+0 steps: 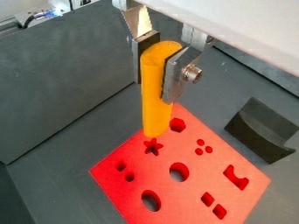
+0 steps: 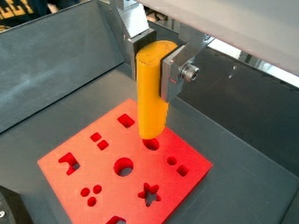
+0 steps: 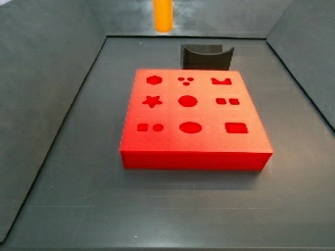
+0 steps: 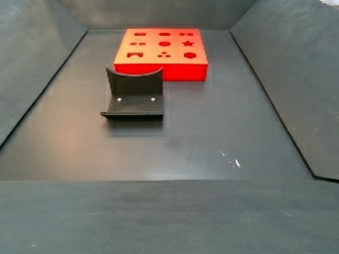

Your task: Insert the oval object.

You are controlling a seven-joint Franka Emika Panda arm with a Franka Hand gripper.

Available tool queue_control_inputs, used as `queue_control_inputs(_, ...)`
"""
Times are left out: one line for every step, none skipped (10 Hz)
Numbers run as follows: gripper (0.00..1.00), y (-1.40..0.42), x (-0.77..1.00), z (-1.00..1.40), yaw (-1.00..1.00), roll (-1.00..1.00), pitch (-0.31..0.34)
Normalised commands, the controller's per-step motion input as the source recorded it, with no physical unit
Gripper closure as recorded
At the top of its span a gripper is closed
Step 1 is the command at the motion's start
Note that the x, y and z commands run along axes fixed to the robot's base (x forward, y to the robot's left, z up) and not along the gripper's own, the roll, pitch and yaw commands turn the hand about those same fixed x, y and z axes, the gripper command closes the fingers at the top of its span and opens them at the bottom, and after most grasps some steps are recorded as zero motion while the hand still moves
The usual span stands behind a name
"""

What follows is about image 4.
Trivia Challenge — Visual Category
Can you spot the black curved holder stand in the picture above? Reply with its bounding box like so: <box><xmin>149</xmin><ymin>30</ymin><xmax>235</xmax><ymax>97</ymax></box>
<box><xmin>100</xmin><ymin>67</ymin><xmax>164</xmax><ymax>119</ymax></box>

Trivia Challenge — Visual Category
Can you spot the red shape sorter block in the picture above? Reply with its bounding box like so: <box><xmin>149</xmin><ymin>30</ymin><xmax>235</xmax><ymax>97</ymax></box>
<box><xmin>112</xmin><ymin>28</ymin><xmax>209</xmax><ymax>81</ymax></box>

